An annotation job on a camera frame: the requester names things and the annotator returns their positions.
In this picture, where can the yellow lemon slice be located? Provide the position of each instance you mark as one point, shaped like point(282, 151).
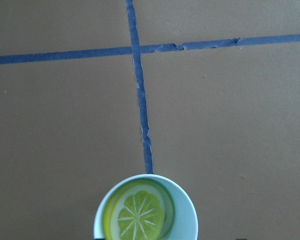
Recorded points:
point(138, 209)

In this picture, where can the light blue paper cup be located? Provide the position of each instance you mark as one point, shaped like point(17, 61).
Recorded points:
point(185, 225)

